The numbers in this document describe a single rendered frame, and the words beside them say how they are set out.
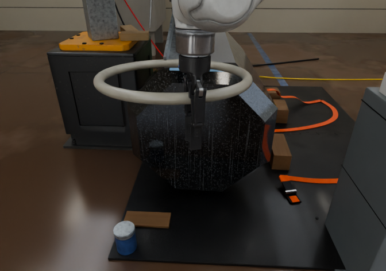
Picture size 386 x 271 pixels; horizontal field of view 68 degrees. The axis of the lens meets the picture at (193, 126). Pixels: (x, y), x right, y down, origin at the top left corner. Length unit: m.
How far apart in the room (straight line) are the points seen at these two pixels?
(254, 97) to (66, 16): 6.33
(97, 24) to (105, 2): 0.16
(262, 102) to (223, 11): 1.09
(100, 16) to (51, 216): 1.33
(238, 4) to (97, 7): 1.82
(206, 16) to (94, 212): 1.51
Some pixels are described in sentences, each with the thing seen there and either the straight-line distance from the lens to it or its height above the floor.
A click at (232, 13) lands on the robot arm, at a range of 0.45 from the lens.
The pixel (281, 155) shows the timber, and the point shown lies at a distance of 2.02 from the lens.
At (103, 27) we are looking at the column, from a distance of 2.24.
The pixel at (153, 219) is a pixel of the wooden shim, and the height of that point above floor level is 0.03.
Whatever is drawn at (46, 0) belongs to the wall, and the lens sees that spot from 7.58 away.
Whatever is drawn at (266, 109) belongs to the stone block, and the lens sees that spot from 1.52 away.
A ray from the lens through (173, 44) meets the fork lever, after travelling 1.31.
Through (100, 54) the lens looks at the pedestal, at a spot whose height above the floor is 0.73.
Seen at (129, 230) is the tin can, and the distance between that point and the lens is 1.47.
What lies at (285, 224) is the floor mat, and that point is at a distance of 1.71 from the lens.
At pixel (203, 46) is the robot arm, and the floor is 1.08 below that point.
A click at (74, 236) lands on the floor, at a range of 1.72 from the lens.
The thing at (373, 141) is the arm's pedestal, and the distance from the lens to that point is 1.33.
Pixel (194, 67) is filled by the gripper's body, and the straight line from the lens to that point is 0.66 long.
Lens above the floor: 1.22
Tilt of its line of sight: 28 degrees down
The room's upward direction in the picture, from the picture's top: straight up
